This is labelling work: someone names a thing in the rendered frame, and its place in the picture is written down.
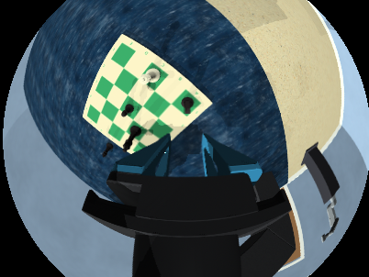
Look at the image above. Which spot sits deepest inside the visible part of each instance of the white chess queen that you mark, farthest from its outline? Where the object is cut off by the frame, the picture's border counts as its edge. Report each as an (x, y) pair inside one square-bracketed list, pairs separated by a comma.
[(152, 76)]

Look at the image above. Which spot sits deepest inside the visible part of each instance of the green and cream chessboard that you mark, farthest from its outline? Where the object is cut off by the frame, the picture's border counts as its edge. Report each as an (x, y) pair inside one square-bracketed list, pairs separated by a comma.
[(157, 106)]

